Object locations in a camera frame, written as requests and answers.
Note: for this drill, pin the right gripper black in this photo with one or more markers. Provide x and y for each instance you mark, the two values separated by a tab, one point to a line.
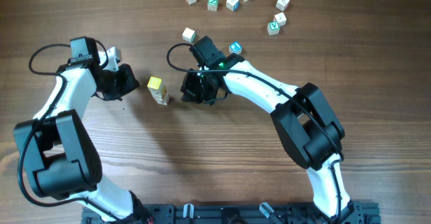
190	95

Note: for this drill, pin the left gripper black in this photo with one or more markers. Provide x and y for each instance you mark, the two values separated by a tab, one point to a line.
130	84

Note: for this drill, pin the white soccer ball block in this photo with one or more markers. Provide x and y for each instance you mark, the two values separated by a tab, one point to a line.
160	94

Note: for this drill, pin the blue C block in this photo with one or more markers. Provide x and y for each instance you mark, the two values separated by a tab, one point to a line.
235	48

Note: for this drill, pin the green V block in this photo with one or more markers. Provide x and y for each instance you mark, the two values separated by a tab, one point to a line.
273	28

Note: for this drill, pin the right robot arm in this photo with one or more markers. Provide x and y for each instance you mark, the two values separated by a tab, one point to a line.
306	125

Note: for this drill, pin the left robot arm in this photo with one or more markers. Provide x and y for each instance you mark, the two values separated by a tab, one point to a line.
58	161

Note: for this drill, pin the white base tower block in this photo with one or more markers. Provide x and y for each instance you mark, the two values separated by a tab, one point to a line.
163	102

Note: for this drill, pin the white green-sided block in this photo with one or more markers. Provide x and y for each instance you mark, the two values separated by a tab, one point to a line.
189	35

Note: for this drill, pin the green N block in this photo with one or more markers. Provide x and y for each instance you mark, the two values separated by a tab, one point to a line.
212	5

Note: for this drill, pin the white blue-sided block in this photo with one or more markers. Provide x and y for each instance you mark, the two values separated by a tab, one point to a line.
232	5

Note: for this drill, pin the white red-sided block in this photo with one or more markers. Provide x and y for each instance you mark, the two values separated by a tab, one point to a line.
280	18

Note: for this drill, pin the white picture block far right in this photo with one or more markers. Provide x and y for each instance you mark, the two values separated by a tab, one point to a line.
282	4

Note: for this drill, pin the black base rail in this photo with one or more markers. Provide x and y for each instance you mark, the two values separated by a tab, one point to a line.
300	212

